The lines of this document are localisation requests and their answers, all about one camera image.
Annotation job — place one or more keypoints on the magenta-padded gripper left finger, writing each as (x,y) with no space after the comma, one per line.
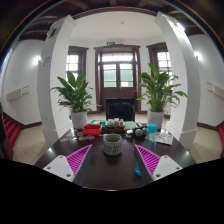
(78,159)

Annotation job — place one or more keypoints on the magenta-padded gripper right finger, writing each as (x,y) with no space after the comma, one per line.
(148,159)

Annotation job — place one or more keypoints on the white printed booklet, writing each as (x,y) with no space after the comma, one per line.
(165,138)

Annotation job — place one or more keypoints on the dark grey round ball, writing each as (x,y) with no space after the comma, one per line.
(138,132)

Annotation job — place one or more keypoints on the grey patterned ceramic mug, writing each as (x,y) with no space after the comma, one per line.
(112,144)

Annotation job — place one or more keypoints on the brown wooden tray with cups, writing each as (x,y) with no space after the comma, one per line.
(115,126)

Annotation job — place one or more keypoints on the black chair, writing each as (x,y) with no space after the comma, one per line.
(120,109)

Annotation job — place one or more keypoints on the small potted plant, white pot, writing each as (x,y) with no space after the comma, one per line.
(76,96)

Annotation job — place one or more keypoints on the large potted plant, white pot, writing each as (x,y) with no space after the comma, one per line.
(156,93)

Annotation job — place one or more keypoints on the red carpeted stairs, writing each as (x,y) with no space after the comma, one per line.
(11,130)

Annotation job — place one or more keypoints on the brown wooden double door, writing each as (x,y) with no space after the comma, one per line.
(117,71)

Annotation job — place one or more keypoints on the brown-framed window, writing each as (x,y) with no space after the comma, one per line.
(163,60)
(72,63)

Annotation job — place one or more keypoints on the green exit sign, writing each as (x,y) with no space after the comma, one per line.
(111,43)

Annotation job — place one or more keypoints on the white wall unit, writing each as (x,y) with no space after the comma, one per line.
(16,94)
(216,90)

